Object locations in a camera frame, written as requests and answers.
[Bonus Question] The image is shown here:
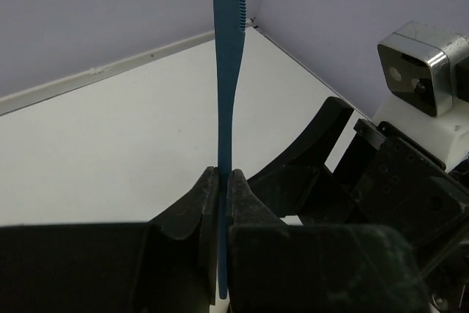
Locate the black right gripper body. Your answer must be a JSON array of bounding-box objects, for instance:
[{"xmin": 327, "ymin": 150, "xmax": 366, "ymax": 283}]
[{"xmin": 333, "ymin": 119, "xmax": 468, "ymax": 312}]

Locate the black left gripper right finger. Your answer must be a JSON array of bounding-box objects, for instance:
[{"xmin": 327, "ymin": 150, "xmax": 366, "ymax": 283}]
[{"xmin": 226, "ymin": 169, "xmax": 429, "ymax": 312}]

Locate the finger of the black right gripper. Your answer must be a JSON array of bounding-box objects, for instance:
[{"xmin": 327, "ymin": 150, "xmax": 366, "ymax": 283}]
[{"xmin": 248, "ymin": 97, "xmax": 353, "ymax": 218}]

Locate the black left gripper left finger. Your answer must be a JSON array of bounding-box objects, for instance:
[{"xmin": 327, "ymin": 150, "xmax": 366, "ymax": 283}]
[{"xmin": 1, "ymin": 167, "xmax": 219, "ymax": 312}]

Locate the dark blue plastic knife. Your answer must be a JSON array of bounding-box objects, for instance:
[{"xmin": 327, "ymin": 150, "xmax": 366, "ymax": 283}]
[{"xmin": 213, "ymin": 0, "xmax": 246, "ymax": 300}]

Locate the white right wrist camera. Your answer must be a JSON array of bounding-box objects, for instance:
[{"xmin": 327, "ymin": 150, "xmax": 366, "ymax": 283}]
[{"xmin": 372, "ymin": 21, "xmax": 468, "ymax": 171}]

